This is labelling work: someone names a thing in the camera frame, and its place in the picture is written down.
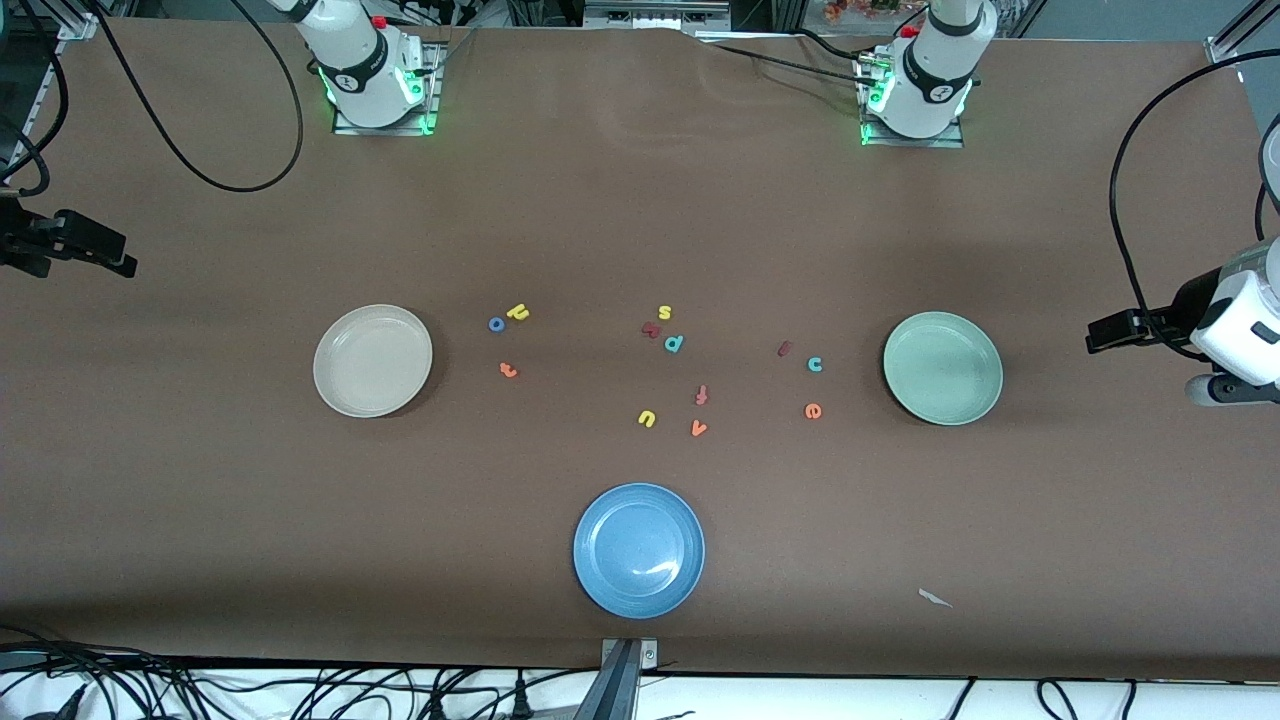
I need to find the green plate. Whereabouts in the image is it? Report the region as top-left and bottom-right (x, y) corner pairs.
(883, 311), (1004, 427)

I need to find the beige brown plate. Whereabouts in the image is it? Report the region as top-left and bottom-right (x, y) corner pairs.
(313, 304), (434, 419)

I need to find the brown table cover sheet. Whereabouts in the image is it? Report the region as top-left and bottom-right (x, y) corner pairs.
(0, 18), (1280, 681)

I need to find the blue plate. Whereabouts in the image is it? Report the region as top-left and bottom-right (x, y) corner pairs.
(573, 483), (706, 620)

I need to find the grey power box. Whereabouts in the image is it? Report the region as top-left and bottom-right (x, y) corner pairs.
(583, 0), (733, 31)

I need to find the aluminium table edge rail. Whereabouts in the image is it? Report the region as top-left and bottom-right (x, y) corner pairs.
(0, 40), (61, 196)

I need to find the black right camera cable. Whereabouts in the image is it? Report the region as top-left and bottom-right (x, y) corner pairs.
(0, 0), (304, 196)

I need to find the black camera cable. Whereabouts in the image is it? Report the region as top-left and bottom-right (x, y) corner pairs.
(1108, 50), (1280, 361)
(0, 0), (304, 196)

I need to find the black left camera cable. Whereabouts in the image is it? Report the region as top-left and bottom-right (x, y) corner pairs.
(1108, 50), (1280, 361)

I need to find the aluminium frame profile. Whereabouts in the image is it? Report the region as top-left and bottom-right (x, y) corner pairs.
(1205, 0), (1280, 66)
(55, 0), (106, 41)

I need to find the thick black cable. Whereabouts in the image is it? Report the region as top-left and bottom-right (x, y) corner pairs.
(0, 640), (201, 691)

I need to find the black base supply cable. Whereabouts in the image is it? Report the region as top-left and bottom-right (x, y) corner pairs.
(700, 40), (881, 86)
(790, 28), (876, 63)

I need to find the black cable connector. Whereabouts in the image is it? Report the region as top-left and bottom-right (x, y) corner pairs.
(25, 685), (89, 720)

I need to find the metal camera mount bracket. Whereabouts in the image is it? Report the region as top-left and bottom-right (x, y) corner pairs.
(572, 638), (659, 720)

